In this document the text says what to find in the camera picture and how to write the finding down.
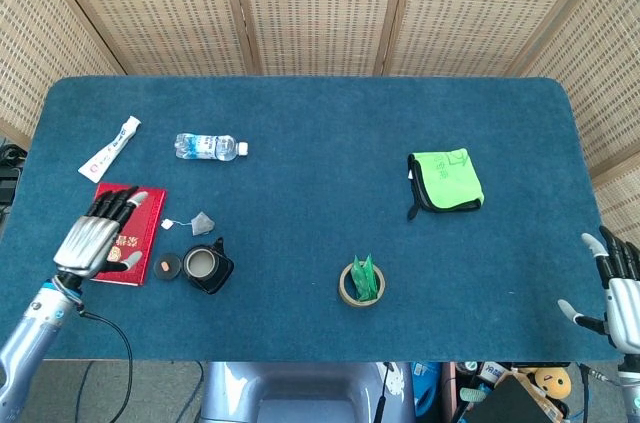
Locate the grey robot torso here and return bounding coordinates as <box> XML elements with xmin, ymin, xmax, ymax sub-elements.
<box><xmin>198</xmin><ymin>361</ymin><xmax>417</xmax><ymax>423</ymax></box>

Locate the clear plastic water bottle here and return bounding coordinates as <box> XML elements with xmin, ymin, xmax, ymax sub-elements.
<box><xmin>173</xmin><ymin>132</ymin><xmax>251</xmax><ymax>163</ymax></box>

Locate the blue table carpet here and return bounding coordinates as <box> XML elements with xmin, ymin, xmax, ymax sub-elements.
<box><xmin>0</xmin><ymin>75</ymin><xmax>622</xmax><ymax>364</ymax></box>

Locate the yellow tape roll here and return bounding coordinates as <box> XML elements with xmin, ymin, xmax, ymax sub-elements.
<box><xmin>338</xmin><ymin>260</ymin><xmax>387</xmax><ymax>308</ymax></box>

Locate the white toothpaste tube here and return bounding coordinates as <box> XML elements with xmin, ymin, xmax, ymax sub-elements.
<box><xmin>77</xmin><ymin>115</ymin><xmax>143</xmax><ymax>184</ymax></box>

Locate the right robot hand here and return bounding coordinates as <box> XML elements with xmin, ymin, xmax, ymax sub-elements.
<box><xmin>557</xmin><ymin>225</ymin><xmax>640</xmax><ymax>355</ymax></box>

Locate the black cable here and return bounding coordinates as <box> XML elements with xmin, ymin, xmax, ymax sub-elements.
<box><xmin>76</xmin><ymin>309</ymin><xmax>136</xmax><ymax>423</ymax></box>
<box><xmin>373</xmin><ymin>361</ymin><xmax>397</xmax><ymax>423</ymax></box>

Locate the black round lid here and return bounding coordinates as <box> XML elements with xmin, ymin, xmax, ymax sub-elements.
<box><xmin>154</xmin><ymin>252</ymin><xmax>182</xmax><ymax>281</ymax></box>

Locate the yellow plush toy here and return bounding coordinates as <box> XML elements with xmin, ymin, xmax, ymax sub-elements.
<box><xmin>531</xmin><ymin>366</ymin><xmax>573</xmax><ymax>408</ymax></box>

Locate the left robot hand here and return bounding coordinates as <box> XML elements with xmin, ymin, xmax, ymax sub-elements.
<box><xmin>52</xmin><ymin>185</ymin><xmax>151</xmax><ymax>281</ymax></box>

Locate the red certificate book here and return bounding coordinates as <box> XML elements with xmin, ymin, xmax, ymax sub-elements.
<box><xmin>91</xmin><ymin>181</ymin><xmax>168</xmax><ymax>288</ymax></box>

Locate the black teapot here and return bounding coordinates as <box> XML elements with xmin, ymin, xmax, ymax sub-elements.
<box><xmin>181</xmin><ymin>237</ymin><xmax>236</xmax><ymax>297</ymax></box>

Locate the green tea packet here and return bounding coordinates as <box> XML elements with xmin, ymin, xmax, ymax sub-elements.
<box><xmin>363</xmin><ymin>253</ymin><xmax>379</xmax><ymax>301</ymax></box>
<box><xmin>350</xmin><ymin>254</ymin><xmax>372</xmax><ymax>302</ymax></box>

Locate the blue plastic container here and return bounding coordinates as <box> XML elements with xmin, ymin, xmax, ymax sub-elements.
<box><xmin>410</xmin><ymin>361</ymin><xmax>445</xmax><ymax>418</ymax></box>

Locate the black flat box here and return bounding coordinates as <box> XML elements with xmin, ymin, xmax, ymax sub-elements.
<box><xmin>468</xmin><ymin>374</ymin><xmax>557</xmax><ymax>423</ymax></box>

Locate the woven bamboo folding screen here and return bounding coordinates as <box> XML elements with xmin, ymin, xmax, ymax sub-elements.
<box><xmin>0</xmin><ymin>0</ymin><xmax>640</xmax><ymax>246</ymax></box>

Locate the green microfiber cloth black trim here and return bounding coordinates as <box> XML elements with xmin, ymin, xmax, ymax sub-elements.
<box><xmin>405</xmin><ymin>146</ymin><xmax>486</xmax><ymax>223</ymax></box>

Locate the tea bag with string tag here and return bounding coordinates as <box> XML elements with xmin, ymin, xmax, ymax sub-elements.
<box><xmin>160</xmin><ymin>210</ymin><xmax>217</xmax><ymax>237</ymax></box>

